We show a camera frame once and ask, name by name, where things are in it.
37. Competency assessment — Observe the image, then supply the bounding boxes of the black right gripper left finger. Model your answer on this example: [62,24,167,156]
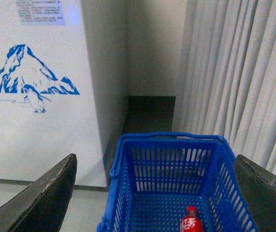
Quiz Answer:
[0,154,77,232]

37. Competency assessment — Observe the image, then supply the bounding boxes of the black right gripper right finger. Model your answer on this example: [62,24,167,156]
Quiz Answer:
[234,155,276,232]

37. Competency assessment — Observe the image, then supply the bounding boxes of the red iced tea bottle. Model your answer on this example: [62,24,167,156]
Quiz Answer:
[179,206,204,232]

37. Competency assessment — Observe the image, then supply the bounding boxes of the blue plastic shopping basket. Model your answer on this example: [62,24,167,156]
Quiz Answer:
[97,132,258,232]

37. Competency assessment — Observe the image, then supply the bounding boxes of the white pleated curtain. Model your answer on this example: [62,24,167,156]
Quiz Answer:
[172,0,276,175]

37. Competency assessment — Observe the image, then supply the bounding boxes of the white blue chest freezer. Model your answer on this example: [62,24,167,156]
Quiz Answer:
[0,0,127,187]

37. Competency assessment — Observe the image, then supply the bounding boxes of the grey instruction sticker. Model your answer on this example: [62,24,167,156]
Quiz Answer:
[14,0,65,26]

